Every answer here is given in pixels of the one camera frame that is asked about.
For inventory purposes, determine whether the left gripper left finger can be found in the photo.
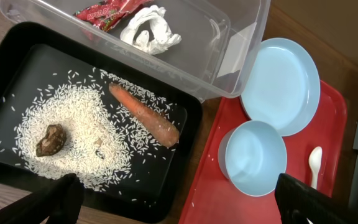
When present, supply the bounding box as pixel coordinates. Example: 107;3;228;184
0;174;85;224

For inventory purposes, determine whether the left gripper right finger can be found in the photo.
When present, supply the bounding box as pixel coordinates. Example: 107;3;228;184
275;173;358;224

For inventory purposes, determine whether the light blue bowl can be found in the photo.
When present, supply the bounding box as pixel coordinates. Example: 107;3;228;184
218;121;287;197

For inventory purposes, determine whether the dark dried mushroom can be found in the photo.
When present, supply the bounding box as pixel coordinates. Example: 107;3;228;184
35;124;67;157

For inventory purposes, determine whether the white rice pile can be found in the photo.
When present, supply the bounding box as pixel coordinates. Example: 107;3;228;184
11;69;180;193

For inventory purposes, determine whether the orange carrot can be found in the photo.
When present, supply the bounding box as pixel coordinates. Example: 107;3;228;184
108;83;180;147

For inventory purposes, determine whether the red snack wrapper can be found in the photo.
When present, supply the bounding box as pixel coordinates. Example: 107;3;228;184
74;0;152;32

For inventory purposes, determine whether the white tissue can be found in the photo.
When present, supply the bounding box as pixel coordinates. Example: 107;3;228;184
120;5;181;55

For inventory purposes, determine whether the white plastic spoon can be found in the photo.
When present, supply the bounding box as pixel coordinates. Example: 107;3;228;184
308;146;323;189

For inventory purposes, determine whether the red serving tray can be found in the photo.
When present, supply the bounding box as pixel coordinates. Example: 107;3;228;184
180;82;347;223

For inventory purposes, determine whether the black rectangular tray bin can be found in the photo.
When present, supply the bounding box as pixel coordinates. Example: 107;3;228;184
0;22;203;223

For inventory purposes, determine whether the large light blue plate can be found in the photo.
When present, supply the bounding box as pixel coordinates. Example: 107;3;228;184
241;37;321;136

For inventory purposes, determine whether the clear plastic bin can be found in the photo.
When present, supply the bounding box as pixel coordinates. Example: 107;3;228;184
0;0;270;101

